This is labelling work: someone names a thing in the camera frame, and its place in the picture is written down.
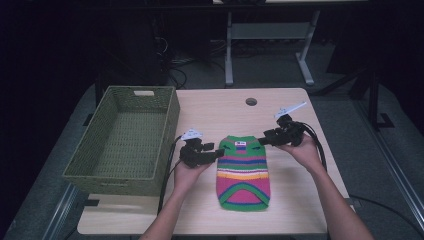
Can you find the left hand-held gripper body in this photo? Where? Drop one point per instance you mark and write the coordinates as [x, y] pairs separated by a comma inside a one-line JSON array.
[[193, 154]]

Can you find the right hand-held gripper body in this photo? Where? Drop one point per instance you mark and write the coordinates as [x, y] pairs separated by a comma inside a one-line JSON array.
[[289, 131]]

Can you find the striped knitted pet sweater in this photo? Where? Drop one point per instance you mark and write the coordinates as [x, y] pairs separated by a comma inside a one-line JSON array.
[[242, 180]]

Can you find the person's left hand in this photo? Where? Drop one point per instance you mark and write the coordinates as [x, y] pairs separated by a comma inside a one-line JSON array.
[[186, 176]]

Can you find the person's right hand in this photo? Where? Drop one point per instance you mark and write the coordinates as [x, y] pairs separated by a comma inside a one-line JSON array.
[[305, 155]]

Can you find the green woven basket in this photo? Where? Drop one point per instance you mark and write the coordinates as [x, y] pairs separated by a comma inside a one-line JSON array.
[[126, 140]]

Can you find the grey metal desk frame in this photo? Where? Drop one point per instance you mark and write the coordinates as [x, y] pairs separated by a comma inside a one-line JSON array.
[[266, 31]]

